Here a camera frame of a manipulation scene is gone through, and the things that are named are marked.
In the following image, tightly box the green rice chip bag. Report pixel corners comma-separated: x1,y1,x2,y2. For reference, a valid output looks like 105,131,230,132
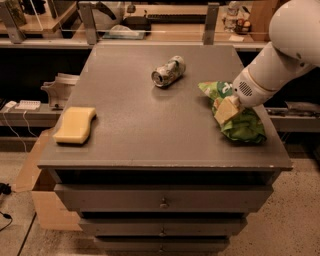
198,81,266,144

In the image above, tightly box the yellow sponge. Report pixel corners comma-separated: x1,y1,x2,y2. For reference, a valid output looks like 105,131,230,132
53,107,96,144

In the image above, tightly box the white power strip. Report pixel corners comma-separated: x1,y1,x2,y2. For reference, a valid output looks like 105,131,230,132
15,100,41,110

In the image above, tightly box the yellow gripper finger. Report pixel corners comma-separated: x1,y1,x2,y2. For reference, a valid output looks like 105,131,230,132
213,96,243,125

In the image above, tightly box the cardboard box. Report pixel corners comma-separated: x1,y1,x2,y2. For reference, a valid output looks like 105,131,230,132
14,129,81,231

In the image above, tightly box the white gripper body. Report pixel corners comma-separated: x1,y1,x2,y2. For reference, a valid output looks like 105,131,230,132
232,68,275,108

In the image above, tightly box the crushed soda can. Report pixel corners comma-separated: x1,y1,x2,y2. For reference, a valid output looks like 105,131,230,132
151,56,186,87

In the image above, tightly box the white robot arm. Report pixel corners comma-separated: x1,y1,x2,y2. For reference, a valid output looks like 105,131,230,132
214,0,320,125

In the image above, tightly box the grey metal bracket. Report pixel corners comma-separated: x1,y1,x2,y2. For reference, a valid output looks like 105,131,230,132
41,73,79,109

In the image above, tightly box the black floor cable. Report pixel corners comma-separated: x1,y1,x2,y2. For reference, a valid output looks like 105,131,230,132
0,182,14,232

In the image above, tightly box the black keyboard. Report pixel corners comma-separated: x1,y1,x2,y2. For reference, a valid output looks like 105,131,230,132
147,14,206,24

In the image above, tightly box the grey drawer cabinet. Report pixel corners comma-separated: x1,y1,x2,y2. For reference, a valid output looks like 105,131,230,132
39,45,291,254

